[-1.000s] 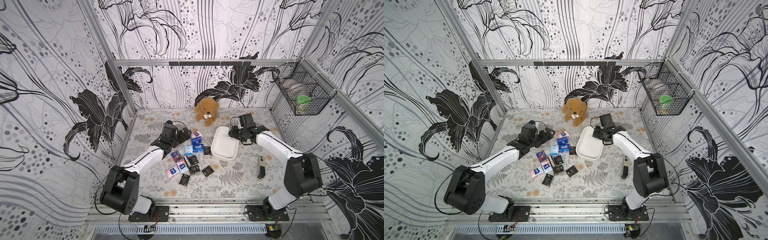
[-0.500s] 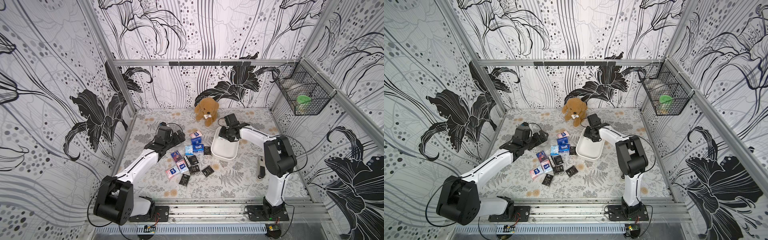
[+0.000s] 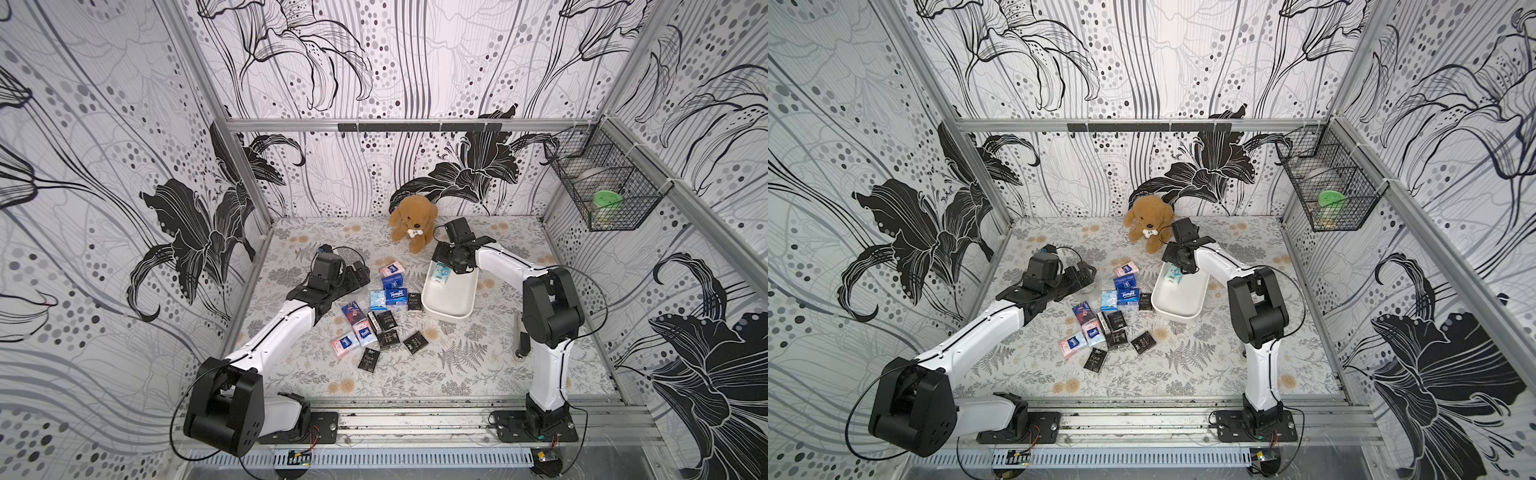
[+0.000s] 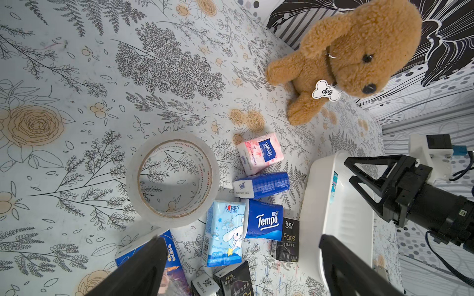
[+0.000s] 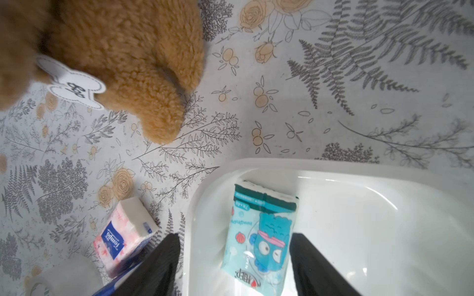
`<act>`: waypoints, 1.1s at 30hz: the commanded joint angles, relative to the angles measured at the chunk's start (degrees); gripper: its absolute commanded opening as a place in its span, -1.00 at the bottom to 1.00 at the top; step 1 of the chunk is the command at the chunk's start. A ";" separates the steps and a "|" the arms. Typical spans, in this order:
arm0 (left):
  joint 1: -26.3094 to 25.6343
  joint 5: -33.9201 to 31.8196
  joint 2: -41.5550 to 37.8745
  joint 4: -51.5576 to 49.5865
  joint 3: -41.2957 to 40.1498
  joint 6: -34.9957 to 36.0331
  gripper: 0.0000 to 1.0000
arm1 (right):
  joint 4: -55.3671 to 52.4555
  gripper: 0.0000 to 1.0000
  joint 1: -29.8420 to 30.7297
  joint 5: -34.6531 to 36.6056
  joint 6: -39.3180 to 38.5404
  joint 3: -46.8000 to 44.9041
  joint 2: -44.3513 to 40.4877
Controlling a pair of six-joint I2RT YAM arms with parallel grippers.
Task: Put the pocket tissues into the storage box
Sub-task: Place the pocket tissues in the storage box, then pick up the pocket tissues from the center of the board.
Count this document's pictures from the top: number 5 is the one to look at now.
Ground brown plush dog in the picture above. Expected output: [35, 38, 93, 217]
[1, 1, 205, 144]

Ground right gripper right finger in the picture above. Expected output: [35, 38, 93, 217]
[290, 233, 360, 296]

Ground white storage box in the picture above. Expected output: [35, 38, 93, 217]
[181, 158, 474, 296]

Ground blue Tempo tissue pack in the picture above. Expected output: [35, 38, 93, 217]
[93, 261, 144, 296]

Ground pink Tempo tissue pack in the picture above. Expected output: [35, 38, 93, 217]
[93, 197, 159, 278]

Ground teal cartoon tissue pack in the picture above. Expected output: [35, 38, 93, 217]
[221, 181, 299, 296]

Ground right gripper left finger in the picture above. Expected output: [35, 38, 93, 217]
[112, 234, 181, 296]

